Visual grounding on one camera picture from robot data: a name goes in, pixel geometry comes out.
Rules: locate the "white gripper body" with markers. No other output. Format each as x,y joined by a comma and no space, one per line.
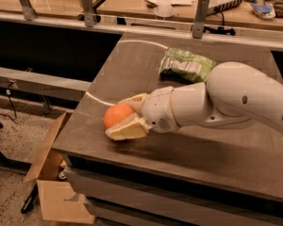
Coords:
158,108

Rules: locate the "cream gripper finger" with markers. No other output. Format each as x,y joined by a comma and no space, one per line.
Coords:
130,128
135,102

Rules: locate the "orange ball fruit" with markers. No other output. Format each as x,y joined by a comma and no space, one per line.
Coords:
115,114

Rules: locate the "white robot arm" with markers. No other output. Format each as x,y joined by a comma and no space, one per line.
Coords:
233,96

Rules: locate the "green white snack bag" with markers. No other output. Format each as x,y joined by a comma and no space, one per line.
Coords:
187,65

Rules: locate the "cardboard box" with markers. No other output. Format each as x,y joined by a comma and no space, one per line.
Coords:
58,201

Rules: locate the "grey power strip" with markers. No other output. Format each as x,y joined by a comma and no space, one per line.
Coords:
222,5

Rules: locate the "blue white cloth item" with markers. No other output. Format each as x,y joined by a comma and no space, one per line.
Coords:
264,11

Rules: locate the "black mesh cup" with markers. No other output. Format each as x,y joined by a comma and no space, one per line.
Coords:
278,7

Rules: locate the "grey metal rail beam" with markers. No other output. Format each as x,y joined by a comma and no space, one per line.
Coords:
43,84

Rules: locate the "right metal bracket post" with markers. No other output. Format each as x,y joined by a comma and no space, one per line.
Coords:
200,18

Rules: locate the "metal bracket post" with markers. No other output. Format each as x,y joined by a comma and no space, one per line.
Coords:
28,10
200,18
88,13

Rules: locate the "middle metal bracket post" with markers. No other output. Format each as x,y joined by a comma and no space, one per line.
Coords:
88,13

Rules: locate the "left metal bracket post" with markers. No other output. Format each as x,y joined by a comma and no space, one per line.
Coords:
28,10

